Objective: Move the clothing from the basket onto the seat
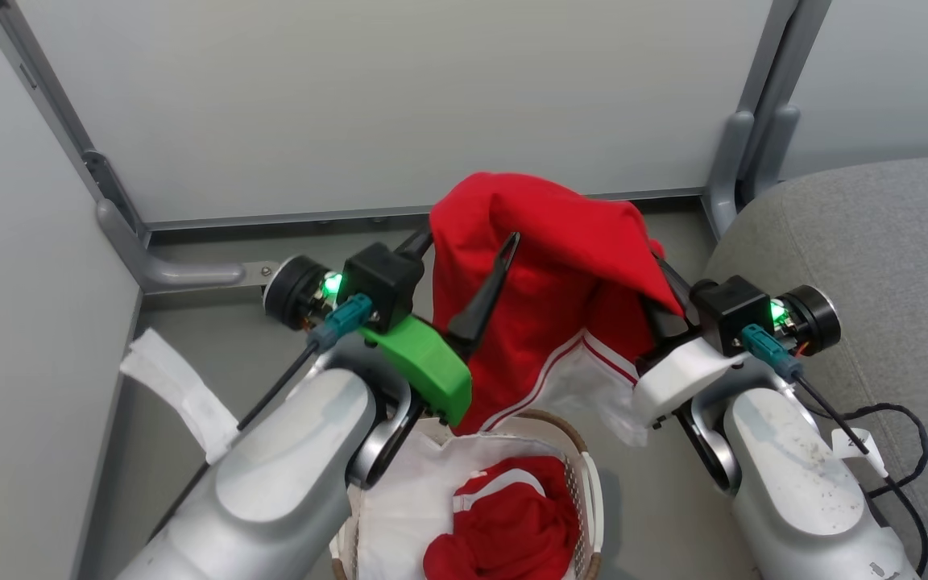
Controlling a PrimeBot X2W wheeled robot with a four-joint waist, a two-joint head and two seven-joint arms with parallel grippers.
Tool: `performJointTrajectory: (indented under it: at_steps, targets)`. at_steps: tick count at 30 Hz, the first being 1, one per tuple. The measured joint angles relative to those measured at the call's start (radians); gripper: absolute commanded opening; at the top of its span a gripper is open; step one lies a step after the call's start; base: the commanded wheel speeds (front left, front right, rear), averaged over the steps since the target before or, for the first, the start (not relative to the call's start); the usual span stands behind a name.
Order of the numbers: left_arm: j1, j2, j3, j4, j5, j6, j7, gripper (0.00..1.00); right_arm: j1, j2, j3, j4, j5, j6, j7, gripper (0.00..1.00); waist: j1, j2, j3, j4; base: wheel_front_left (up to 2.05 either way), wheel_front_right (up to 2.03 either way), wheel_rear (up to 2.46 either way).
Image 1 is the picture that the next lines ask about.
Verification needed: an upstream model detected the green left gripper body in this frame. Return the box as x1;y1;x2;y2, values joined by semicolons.
358;314;474;428

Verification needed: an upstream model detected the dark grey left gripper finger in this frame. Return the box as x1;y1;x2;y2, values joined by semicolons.
448;232;521;359
396;228;434;259

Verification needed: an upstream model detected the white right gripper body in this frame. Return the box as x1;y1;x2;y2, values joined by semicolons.
632;334;743;428

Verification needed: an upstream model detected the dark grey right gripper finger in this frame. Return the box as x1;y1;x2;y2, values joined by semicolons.
645;256;698;355

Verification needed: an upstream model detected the red jersey with white stripes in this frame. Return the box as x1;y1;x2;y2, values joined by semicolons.
429;172;686;448

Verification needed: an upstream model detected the red garment with white trim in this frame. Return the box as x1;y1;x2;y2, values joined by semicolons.
424;457;582;580

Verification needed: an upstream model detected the white basket liner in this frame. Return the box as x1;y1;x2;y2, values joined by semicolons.
351;419;578;580

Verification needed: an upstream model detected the white woven laundry basket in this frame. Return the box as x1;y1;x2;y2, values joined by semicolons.
331;409;606;580

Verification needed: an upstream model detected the grey fabric sofa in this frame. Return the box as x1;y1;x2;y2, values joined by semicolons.
702;155;928;580

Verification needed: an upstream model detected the white fabric strip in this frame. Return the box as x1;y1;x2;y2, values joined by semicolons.
119;328;241;464

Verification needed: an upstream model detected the right cable with teal plug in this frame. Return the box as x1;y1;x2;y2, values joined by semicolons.
742;324;869;454

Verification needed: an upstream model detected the cable with teal plug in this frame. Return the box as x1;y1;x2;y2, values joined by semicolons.
234;294;374;432
742;324;869;454

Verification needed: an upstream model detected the left cable with teal plug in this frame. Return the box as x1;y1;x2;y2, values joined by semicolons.
234;294;374;432

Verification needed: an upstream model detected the white cable tag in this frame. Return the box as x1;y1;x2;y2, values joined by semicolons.
832;427;888;478

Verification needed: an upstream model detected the grey partition post with foot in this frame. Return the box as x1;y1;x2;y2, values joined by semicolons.
0;0;280;295

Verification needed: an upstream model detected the black braided cable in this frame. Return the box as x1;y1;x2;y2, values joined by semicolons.
802;403;928;577

